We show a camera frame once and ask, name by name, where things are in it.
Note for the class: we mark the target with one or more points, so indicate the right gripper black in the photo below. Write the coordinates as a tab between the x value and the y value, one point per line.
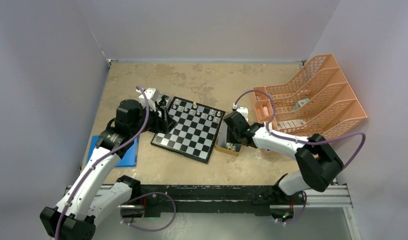
230	138

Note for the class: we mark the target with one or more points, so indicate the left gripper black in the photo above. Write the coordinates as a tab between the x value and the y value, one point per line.
161	125

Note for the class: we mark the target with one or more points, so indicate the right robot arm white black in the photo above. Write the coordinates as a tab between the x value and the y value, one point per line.
318	163

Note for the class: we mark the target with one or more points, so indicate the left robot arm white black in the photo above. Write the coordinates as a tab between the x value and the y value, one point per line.
77	215

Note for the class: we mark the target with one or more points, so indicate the gold metal tin tray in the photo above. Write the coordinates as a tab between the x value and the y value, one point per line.
232	149

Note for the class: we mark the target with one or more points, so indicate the silver pink tin tray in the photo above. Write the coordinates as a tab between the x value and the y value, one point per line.
164	98

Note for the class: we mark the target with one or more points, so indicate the black white chessboard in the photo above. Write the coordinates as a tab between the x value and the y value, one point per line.
193	137

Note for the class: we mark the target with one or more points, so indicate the blue notebook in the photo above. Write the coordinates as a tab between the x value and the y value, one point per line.
128	160

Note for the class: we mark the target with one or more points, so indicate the small box in organizer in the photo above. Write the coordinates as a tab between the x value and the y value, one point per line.
300	104

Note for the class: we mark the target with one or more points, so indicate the orange plastic file organizer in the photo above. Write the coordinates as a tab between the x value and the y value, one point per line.
333	109

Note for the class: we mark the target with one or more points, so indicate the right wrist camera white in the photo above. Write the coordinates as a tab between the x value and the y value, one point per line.
242	110

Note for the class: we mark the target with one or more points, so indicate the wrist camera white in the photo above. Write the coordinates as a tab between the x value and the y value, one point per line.
242	110
151	95

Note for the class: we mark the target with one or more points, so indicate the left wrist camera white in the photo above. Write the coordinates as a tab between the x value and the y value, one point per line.
151	95

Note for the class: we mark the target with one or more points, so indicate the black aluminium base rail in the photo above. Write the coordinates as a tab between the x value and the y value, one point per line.
260	200

